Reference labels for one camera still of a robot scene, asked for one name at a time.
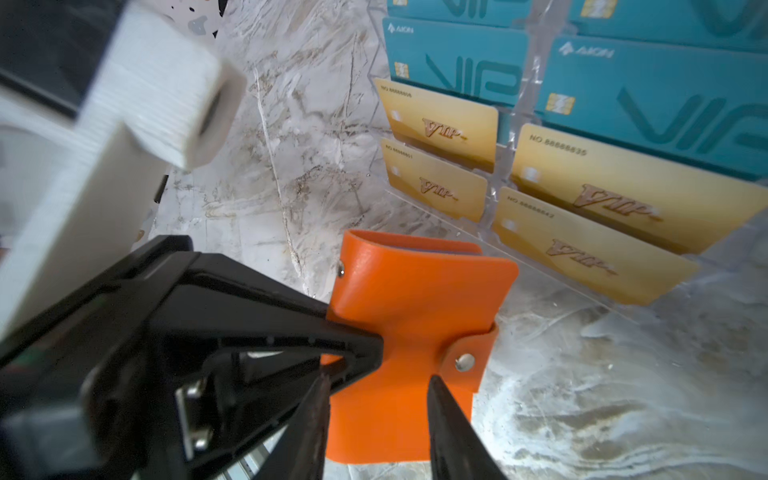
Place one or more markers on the teal VIP card right upper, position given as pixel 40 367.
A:
pixel 736 25

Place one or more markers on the teal VIP card right lower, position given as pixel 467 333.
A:
pixel 706 107

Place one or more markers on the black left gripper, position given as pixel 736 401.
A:
pixel 74 378

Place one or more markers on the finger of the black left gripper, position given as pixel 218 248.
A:
pixel 232 355

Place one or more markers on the clear acrylic card display stand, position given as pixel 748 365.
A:
pixel 619 146

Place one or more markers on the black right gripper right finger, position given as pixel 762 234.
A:
pixel 456 452

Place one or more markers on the teal VIP card left lower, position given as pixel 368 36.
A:
pixel 481 63

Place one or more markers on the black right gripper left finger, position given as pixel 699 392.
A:
pixel 301 449

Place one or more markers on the gold vip card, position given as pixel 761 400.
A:
pixel 448 188
pixel 458 130
pixel 618 266
pixel 679 208

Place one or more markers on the orange card holder wallet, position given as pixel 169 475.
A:
pixel 434 302

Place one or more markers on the teal vip card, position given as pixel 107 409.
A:
pixel 706 107
pixel 481 63
pixel 736 25
pixel 494 13

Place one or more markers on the teal VIP card left upper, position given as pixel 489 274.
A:
pixel 494 13

